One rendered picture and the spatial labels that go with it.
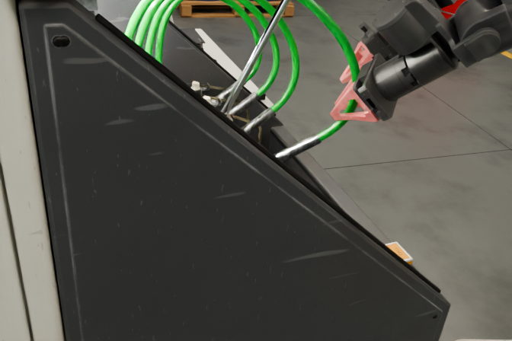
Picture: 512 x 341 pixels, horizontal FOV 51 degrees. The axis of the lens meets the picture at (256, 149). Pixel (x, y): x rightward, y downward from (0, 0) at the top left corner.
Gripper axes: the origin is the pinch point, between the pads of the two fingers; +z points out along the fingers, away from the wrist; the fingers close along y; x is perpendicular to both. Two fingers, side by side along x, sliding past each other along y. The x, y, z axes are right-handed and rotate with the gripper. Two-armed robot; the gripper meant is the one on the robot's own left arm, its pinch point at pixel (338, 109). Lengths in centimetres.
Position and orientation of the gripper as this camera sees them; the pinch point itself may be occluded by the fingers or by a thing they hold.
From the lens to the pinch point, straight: 88.2
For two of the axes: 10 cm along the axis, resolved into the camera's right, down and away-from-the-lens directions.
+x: 6.6, 7.0, 2.7
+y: -3.6, 6.1, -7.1
